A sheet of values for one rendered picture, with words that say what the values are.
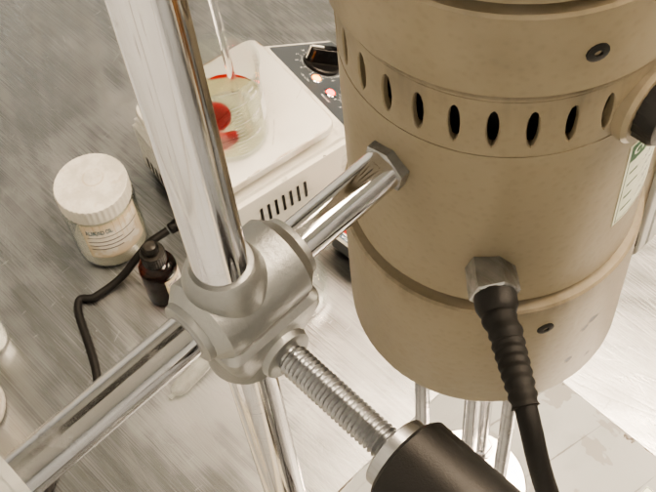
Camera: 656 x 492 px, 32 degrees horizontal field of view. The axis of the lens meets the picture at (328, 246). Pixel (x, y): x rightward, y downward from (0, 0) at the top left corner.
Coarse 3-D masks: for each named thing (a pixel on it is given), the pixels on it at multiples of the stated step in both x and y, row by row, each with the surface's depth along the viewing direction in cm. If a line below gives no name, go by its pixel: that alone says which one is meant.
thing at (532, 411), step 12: (516, 408) 32; (528, 408) 32; (516, 420) 32; (528, 420) 32; (540, 420) 32; (528, 432) 32; (540, 432) 32; (528, 444) 32; (540, 444) 32; (528, 456) 32; (540, 456) 32; (528, 468) 32; (540, 468) 32; (540, 480) 32; (552, 480) 32
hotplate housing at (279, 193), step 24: (312, 96) 93; (336, 120) 92; (144, 144) 93; (336, 144) 90; (288, 168) 89; (312, 168) 90; (336, 168) 92; (240, 192) 88; (264, 192) 88; (288, 192) 90; (312, 192) 92; (240, 216) 88; (264, 216) 90; (288, 216) 93
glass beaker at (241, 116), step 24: (216, 48) 85; (240, 48) 84; (216, 72) 87; (240, 72) 87; (240, 96) 82; (264, 96) 86; (240, 120) 84; (264, 120) 86; (240, 144) 86; (264, 144) 88
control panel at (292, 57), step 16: (272, 48) 97; (288, 48) 98; (304, 48) 98; (288, 64) 95; (304, 64) 96; (304, 80) 94; (320, 80) 95; (336, 80) 96; (320, 96) 93; (336, 96) 94; (336, 112) 92
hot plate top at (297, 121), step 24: (264, 48) 94; (264, 72) 92; (288, 72) 92; (288, 96) 91; (288, 120) 89; (312, 120) 89; (288, 144) 88; (312, 144) 89; (240, 168) 87; (264, 168) 87
